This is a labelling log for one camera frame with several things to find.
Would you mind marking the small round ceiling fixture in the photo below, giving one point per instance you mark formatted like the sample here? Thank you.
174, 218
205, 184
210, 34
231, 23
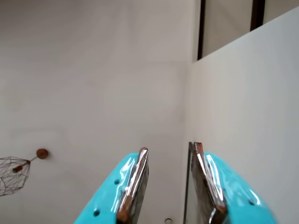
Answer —
168, 221

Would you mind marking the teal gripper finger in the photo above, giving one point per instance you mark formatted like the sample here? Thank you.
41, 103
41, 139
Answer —
229, 196
109, 198

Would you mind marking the dark framed glass partition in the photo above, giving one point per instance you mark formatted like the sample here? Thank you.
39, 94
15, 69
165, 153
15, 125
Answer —
201, 28

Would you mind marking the grey narrow wall panel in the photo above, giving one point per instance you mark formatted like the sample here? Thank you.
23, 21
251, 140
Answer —
188, 186

